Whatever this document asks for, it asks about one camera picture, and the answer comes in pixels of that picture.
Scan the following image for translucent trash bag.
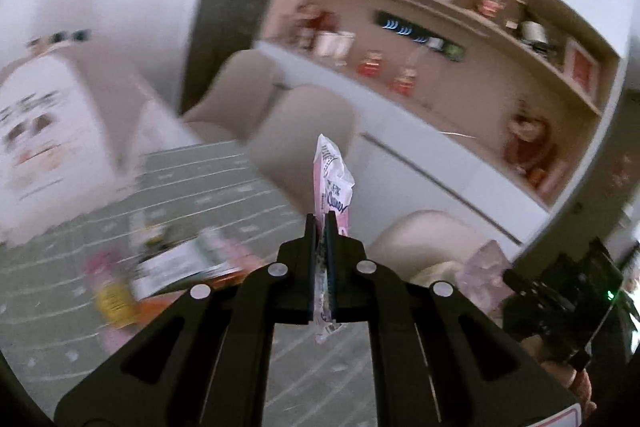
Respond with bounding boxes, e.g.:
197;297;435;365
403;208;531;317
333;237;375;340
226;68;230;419
409;239;516;323

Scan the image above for orange paper bag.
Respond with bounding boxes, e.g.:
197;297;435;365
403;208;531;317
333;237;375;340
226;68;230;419
138;271;248;327

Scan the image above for pink kleenex tissue pack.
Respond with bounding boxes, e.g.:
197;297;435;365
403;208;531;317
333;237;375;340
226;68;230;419
314;134;355;345

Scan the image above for green checkered tablecloth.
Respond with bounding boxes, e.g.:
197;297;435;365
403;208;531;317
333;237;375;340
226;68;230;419
1;141;376;426

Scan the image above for pink yellow snack wrapper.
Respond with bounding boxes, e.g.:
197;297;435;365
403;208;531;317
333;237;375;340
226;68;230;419
85;251;139;355

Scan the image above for beige chair near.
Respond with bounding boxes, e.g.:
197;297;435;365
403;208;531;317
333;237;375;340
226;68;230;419
367;210;490;281

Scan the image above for beige chair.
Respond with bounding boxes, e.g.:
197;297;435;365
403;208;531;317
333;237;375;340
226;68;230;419
367;210;490;281
182;49;281;143
245;84;358;215

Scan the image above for green white snack bag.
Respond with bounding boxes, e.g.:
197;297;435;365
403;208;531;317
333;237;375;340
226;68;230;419
130;227;252;301

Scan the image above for red doll large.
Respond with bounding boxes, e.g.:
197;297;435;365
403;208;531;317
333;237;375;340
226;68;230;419
503;113;568;202

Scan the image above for white sideboard cabinet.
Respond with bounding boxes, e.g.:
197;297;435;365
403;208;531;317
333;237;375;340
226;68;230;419
256;41;549;257

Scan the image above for beige chair middle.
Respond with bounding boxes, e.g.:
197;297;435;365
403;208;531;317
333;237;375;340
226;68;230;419
245;84;358;215

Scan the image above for beige chair far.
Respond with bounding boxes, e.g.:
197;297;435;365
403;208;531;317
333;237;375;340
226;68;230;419
182;49;281;143

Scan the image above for small red figurine right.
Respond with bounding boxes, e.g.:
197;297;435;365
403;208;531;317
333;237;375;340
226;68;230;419
390;66;416;96

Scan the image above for small red figurine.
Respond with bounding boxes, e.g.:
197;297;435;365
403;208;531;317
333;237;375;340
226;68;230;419
357;50;383;78
390;66;416;96

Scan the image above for white cartoon food cover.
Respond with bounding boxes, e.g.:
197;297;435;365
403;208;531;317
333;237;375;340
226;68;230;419
1;40;198;246

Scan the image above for small red figurine left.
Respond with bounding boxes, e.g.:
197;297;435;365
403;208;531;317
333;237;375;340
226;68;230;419
357;50;383;78

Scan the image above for black power strip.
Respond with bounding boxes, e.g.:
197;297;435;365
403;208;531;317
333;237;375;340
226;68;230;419
373;11;466;63

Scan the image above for white cup right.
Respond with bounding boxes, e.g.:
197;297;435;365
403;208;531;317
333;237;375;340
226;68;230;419
333;31;356;67

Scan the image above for white cup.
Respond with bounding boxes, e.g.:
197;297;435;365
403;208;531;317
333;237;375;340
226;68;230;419
312;30;340;57
333;31;356;67

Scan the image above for white cup left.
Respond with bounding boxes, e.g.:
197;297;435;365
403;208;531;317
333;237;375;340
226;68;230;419
312;30;340;57

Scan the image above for wooden wall shelf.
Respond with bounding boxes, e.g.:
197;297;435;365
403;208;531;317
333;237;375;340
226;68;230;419
260;0;620;206

